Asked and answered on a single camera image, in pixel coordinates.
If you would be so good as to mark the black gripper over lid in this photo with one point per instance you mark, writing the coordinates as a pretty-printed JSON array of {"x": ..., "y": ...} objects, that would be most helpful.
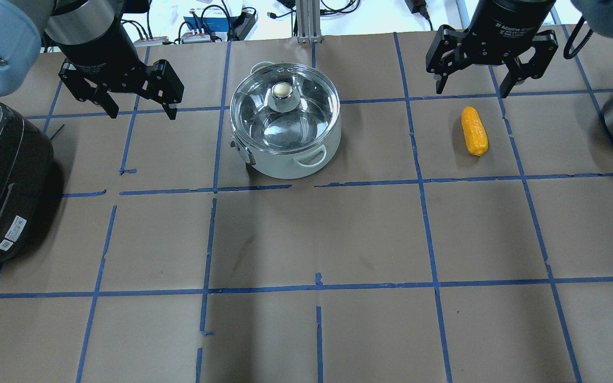
[{"x": 103, "y": 49}]

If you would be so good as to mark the black gripper over corn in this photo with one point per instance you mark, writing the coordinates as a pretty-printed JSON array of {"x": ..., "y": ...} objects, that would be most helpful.
[{"x": 510, "y": 17}]

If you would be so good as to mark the yellow corn cob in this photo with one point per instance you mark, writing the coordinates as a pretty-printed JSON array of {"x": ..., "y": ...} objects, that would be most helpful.
[{"x": 474, "y": 132}]

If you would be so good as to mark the glass pot lid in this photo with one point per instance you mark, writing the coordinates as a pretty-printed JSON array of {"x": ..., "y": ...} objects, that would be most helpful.
[{"x": 284, "y": 108}]

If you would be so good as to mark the robot arm over corn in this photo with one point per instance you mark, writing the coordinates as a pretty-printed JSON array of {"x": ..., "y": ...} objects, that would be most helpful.
[{"x": 599, "y": 17}]

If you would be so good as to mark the robot arm over lid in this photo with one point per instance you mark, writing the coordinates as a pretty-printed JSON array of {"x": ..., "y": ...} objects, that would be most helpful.
[{"x": 23, "y": 28}]

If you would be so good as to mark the white steel cooking pot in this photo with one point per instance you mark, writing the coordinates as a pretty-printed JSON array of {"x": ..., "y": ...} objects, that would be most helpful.
[{"x": 290, "y": 166}]

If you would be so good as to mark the blue electronics box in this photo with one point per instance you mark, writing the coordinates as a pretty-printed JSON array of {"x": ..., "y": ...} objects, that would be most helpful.
[{"x": 210, "y": 28}]

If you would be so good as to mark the black rice cooker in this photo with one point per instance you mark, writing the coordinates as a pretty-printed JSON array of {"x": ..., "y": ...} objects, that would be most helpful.
[{"x": 26, "y": 154}]

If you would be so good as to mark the aluminium frame post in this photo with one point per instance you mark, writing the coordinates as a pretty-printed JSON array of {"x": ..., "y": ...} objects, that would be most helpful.
[{"x": 308, "y": 22}]

